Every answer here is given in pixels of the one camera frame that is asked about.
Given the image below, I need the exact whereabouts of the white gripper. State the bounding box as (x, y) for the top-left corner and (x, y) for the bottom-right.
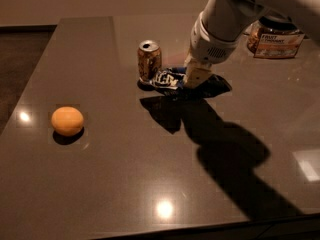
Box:
(183, 13), (238, 89)

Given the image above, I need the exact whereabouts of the blue chip bag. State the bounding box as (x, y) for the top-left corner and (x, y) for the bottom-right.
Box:
(150, 67), (232, 100)

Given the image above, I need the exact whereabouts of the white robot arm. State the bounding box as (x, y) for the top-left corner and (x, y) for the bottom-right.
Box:
(184, 0), (320, 88)

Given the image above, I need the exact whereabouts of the orange soda can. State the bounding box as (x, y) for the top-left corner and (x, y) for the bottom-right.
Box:
(137, 40), (162, 84)

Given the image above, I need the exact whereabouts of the snack jar with black lid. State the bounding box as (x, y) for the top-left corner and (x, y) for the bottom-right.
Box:
(247, 17), (304, 59)

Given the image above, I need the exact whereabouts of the orange fruit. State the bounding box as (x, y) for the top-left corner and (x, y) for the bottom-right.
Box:
(51, 107), (84, 137)

